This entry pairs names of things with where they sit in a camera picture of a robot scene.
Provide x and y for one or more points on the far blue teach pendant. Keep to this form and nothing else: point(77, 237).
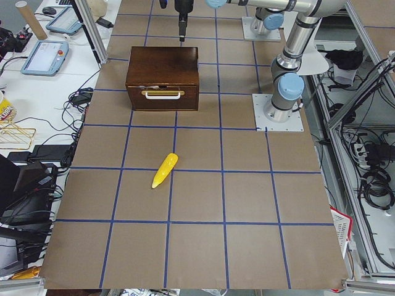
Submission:
point(65, 22)

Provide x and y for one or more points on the blue teach pendant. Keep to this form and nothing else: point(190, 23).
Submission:
point(46, 58)
point(65, 22)

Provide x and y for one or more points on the near blue teach pendant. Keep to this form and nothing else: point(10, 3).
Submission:
point(46, 58)

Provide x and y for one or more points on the yellow snack bag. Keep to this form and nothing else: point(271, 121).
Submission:
point(7, 110)

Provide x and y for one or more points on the wooden drawer with white handle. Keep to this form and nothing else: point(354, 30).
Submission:
point(164, 98)

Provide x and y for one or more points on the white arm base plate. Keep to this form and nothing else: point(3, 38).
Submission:
point(262, 30)
point(268, 118)

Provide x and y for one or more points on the black computer mouse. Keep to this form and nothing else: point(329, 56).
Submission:
point(50, 11)

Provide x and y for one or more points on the gold wire rack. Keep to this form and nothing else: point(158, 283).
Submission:
point(15, 137)

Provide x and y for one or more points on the black power adapter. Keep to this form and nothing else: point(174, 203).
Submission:
point(81, 98)

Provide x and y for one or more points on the cardboard tube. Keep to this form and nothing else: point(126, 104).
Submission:
point(31, 20)

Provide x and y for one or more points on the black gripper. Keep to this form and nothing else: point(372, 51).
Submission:
point(182, 6)

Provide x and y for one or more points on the dark brown wooden drawer box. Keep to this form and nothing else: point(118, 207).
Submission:
point(163, 66)

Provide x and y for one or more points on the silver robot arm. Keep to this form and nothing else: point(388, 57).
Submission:
point(262, 13)
point(287, 83)

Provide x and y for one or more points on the aluminium frame post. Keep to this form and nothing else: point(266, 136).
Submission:
point(85, 17)

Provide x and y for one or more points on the black cloth on box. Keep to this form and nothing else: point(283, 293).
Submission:
point(345, 60)

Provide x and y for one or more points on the black equipment box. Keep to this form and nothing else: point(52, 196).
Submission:
point(25, 192)

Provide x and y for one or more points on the yellow toy corn cob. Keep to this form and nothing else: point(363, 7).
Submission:
point(164, 170)

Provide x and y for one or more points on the white red plastic basket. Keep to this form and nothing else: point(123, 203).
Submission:
point(343, 226)

